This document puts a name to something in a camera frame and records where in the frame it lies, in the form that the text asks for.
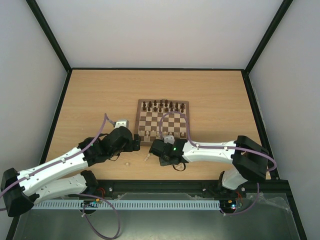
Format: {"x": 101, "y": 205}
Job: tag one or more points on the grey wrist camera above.
{"x": 169, "y": 139}
{"x": 122, "y": 123}

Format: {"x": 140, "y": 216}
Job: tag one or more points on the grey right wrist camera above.
{"x": 169, "y": 139}

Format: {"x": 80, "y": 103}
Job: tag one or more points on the black aluminium frame rail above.
{"x": 203, "y": 188}

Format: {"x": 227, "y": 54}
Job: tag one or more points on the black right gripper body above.
{"x": 154, "y": 147}

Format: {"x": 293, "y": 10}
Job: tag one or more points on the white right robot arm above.
{"x": 248, "y": 159}

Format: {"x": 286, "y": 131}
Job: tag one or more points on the wooden folding chess board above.
{"x": 160, "y": 121}

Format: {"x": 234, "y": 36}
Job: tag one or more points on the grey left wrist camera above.
{"x": 122, "y": 123}

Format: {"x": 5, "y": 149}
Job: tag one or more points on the light blue cable duct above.
{"x": 77, "y": 204}

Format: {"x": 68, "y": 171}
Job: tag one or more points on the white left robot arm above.
{"x": 66, "y": 174}

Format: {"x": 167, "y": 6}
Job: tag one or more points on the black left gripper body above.
{"x": 129, "y": 147}

